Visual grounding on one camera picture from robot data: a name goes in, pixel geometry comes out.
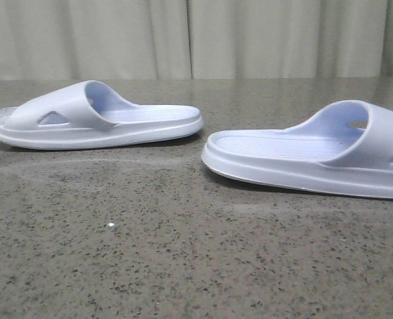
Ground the beige background curtain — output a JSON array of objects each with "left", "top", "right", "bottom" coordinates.
[{"left": 0, "top": 1, "right": 393, "bottom": 80}]

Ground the light blue slipper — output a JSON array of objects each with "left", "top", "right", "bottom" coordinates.
[
  {"left": 0, "top": 80, "right": 203, "bottom": 150},
  {"left": 201, "top": 100, "right": 393, "bottom": 199}
]

